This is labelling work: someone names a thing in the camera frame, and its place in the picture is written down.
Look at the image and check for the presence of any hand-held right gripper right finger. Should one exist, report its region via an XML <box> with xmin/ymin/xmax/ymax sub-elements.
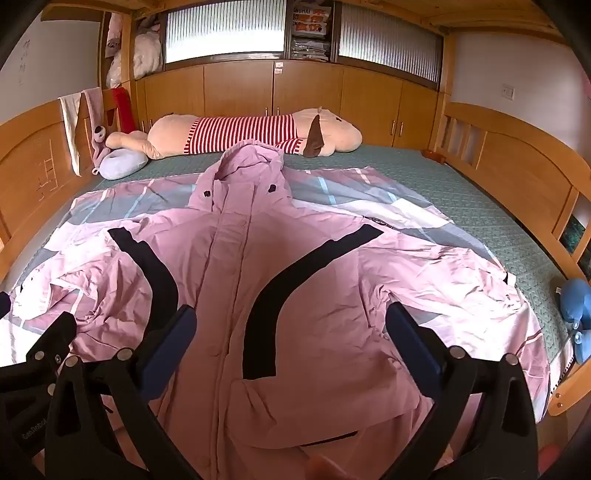
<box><xmin>383</xmin><ymin>302</ymin><xmax>541</xmax><ymax>480</ymax></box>

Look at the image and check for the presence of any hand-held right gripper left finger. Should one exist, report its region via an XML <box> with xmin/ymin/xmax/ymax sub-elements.
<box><xmin>45</xmin><ymin>305</ymin><xmax>199</xmax><ymax>480</ymax></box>

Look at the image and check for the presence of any pink hooded jacket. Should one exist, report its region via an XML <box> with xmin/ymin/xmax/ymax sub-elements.
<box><xmin>11</xmin><ymin>138</ymin><xmax>550</xmax><ymax>480</ymax></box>

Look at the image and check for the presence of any stack of folded clothes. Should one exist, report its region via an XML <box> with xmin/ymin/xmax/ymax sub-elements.
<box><xmin>292</xmin><ymin>39</ymin><xmax>331</xmax><ymax>62</ymax></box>

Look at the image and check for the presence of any wooden headboard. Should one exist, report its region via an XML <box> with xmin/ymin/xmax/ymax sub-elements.
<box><xmin>0</xmin><ymin>88</ymin><xmax>139</xmax><ymax>282</ymax></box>

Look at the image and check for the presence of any pink grey plaid bedsheet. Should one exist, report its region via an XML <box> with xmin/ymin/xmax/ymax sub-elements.
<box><xmin>0</xmin><ymin>166</ymin><xmax>575</xmax><ymax>407</ymax></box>

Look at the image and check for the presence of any green bed mat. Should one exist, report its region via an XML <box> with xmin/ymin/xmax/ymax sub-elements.
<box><xmin>9</xmin><ymin>143</ymin><xmax>578</xmax><ymax>365</ymax></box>

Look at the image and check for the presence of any blue plush toy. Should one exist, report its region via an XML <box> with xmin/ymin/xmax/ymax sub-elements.
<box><xmin>556</xmin><ymin>278</ymin><xmax>591</xmax><ymax>365</ymax></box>

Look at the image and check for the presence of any lavender neck pillow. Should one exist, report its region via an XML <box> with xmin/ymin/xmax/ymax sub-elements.
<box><xmin>91</xmin><ymin>147</ymin><xmax>149</xmax><ymax>181</ymax></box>

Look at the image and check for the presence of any white hanging cloth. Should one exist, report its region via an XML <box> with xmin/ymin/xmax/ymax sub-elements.
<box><xmin>58</xmin><ymin>92</ymin><xmax>88</xmax><ymax>177</ymax></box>

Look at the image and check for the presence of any pink cloth on headboard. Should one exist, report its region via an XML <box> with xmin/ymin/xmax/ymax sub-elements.
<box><xmin>82</xmin><ymin>88</ymin><xmax>110</xmax><ymax>169</ymax></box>

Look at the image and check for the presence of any red white striped cloth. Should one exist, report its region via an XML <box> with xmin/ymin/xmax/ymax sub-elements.
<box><xmin>105</xmin><ymin>107</ymin><xmax>363</xmax><ymax>160</ymax></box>

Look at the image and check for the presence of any red hanging cloth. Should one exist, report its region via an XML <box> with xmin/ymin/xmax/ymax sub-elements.
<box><xmin>112</xmin><ymin>87</ymin><xmax>138</xmax><ymax>134</ymax></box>

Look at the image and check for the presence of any white bagged bedding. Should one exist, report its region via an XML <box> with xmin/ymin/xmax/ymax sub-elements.
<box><xmin>105</xmin><ymin>11</ymin><xmax>163</xmax><ymax>88</ymax></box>

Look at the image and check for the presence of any ribbed glass sliding panel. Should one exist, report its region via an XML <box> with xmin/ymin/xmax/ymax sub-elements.
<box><xmin>338</xmin><ymin>2</ymin><xmax>443</xmax><ymax>86</ymax></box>
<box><xmin>165</xmin><ymin>7</ymin><xmax>286</xmax><ymax>64</ymax></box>

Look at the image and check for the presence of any wooden overhead beam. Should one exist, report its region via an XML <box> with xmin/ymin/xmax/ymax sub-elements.
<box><xmin>416</xmin><ymin>0</ymin><xmax>571</xmax><ymax>47</ymax></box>

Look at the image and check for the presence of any wooden bed side rail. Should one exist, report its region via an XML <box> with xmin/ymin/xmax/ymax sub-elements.
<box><xmin>429</xmin><ymin>102</ymin><xmax>591</xmax><ymax>416</ymax></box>

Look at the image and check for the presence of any wooden wall cabinet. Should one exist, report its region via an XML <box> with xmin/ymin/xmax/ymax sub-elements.
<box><xmin>99</xmin><ymin>0</ymin><xmax>455</xmax><ymax>148</ymax></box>

